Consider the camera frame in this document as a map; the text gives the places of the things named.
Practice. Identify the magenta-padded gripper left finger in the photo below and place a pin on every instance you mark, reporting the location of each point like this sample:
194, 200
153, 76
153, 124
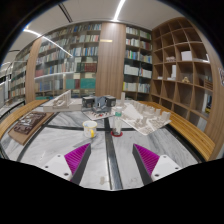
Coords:
78, 160

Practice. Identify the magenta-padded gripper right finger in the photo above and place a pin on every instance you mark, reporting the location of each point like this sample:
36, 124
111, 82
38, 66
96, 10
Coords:
146, 160

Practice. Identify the clear green-labelled drink bottle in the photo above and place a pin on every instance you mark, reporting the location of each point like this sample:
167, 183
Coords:
117, 123

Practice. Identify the flat round red coaster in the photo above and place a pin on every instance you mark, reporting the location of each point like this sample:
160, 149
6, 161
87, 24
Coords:
113, 134

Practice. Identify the white city block model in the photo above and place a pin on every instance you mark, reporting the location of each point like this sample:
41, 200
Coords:
143, 116

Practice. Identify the curved wooden bench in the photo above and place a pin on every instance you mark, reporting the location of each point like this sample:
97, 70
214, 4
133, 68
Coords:
16, 115
190, 133

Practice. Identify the white building model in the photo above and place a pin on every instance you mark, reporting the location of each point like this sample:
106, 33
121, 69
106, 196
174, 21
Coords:
61, 102

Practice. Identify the brown relief model on board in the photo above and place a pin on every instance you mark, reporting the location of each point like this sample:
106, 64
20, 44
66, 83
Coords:
30, 123

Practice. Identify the dark grey house model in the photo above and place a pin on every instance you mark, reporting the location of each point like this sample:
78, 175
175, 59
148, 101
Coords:
100, 103

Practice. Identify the wooden cubby shelf unit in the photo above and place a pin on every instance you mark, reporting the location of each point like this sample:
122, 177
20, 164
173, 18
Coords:
186, 73

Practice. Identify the narrow bookshelf full of books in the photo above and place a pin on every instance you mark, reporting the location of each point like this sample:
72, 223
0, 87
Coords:
136, 63

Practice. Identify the wide bookshelf full of books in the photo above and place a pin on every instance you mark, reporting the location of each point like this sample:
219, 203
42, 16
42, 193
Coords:
66, 60

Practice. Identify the ceiling light strip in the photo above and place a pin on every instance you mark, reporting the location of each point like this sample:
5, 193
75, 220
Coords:
119, 10

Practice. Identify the gold wall plaque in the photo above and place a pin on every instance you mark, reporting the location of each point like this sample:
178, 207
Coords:
106, 40

